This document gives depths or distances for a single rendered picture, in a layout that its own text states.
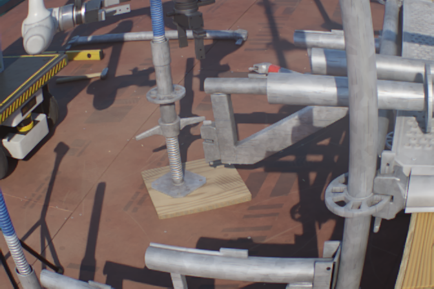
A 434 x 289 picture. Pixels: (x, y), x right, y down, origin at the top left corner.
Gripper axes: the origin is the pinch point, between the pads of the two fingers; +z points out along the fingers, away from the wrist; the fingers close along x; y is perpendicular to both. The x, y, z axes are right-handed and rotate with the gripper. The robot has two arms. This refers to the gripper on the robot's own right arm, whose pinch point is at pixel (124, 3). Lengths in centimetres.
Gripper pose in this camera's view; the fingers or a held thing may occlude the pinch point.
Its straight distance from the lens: 223.0
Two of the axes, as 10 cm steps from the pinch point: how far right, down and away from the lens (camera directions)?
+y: 1.0, 8.9, 4.4
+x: 1.0, 4.3, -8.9
